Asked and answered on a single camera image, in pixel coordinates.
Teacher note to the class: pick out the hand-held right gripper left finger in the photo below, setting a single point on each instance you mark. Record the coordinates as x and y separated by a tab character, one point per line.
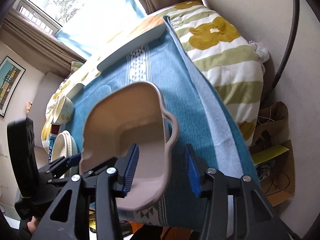
131	170

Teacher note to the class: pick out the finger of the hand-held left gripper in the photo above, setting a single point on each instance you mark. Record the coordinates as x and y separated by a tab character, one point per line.
73	160

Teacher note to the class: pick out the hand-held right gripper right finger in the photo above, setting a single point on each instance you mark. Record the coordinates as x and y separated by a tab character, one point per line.
193	172

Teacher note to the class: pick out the yellow rimmed plate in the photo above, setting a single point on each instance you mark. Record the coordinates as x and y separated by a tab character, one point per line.
74	150

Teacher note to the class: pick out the plain white plate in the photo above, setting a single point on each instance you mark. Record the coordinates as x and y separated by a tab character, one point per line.
62	143

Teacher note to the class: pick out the person's left hand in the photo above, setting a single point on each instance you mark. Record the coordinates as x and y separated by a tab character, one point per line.
32	225

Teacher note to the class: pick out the small plush toy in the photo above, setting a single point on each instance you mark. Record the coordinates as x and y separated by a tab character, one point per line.
28	107

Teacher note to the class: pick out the cream bowl with yellow print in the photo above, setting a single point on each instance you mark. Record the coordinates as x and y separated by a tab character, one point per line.
62	112

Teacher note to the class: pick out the pale blue cloth strip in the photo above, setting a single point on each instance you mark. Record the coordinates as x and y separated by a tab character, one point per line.
207	105

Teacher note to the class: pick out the grey bed headboard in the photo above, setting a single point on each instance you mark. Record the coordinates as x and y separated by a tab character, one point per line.
50	85

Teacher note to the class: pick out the yellow green sheet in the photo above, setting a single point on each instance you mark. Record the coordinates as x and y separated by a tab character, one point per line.
272	153

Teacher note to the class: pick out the cardboard box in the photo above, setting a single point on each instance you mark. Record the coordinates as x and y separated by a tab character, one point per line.
282	192

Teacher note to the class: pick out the green pillow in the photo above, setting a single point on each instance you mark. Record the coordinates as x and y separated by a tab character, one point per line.
77	65

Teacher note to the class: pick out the blue patterned tablecloth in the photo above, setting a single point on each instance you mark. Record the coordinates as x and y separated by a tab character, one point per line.
162	80

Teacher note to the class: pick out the floral striped blanket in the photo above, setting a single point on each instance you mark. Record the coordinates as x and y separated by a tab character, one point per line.
225	62

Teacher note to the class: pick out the light blue window cloth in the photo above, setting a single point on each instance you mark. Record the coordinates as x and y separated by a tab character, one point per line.
75	42

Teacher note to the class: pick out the grey rectangular tray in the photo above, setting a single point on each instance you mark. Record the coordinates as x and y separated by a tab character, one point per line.
132	47

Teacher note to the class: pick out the white plastic bag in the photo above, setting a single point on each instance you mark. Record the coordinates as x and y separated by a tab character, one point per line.
260	51

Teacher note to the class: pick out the window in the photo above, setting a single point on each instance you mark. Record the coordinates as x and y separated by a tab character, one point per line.
50	2

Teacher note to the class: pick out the black curved stand rod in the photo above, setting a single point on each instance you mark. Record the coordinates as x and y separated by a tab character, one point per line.
290	35

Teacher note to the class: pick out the framed wall picture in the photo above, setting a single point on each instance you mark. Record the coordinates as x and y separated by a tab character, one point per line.
10	85

